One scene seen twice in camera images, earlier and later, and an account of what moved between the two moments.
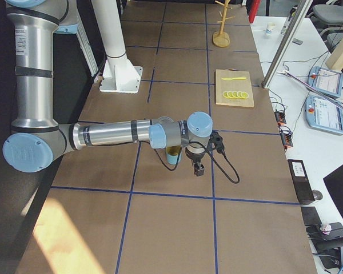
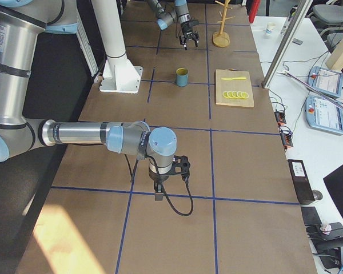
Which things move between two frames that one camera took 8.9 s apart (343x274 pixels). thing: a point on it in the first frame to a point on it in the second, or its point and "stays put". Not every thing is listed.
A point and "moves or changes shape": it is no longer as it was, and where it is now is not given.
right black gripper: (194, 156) to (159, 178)
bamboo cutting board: (243, 85) stays put
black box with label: (300, 180) stays put
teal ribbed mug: (172, 153) moves or changes shape
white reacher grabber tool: (332, 99) stays put
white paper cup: (269, 29) stays put
